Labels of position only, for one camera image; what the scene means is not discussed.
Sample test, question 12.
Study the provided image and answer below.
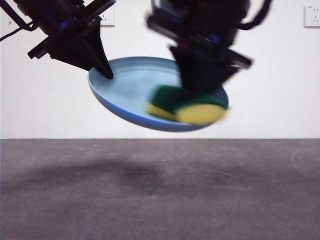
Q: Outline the yellow sponge with green pad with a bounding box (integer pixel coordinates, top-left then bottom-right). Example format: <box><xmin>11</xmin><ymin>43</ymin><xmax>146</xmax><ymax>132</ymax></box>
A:
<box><xmin>144</xmin><ymin>84</ymin><xmax>230</xmax><ymax>126</ymax></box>

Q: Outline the blue round plate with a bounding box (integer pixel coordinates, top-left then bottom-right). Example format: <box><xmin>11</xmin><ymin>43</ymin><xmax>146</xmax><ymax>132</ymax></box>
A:
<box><xmin>87</xmin><ymin>56</ymin><xmax>230</xmax><ymax>132</ymax></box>

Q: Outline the white wall socket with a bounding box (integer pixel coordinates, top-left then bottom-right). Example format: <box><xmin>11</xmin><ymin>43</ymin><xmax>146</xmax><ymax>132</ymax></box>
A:
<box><xmin>99</xmin><ymin>5</ymin><xmax>116</xmax><ymax>27</ymax></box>
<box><xmin>304</xmin><ymin>5</ymin><xmax>320</xmax><ymax>28</ymax></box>

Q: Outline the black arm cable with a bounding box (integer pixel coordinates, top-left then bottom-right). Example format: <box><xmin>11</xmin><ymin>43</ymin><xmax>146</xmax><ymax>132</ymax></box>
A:
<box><xmin>0</xmin><ymin>1</ymin><xmax>36</xmax><ymax>42</ymax></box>
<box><xmin>237</xmin><ymin>0</ymin><xmax>273</xmax><ymax>31</ymax></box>

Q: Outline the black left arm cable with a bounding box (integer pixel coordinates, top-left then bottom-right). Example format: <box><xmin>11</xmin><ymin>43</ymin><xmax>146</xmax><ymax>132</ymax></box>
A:
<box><xmin>0</xmin><ymin>1</ymin><xmax>36</xmax><ymax>42</ymax></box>

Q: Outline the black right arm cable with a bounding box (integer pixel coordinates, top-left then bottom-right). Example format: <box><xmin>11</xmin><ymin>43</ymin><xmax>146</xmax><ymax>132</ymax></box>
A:
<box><xmin>237</xmin><ymin>0</ymin><xmax>273</xmax><ymax>31</ymax></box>

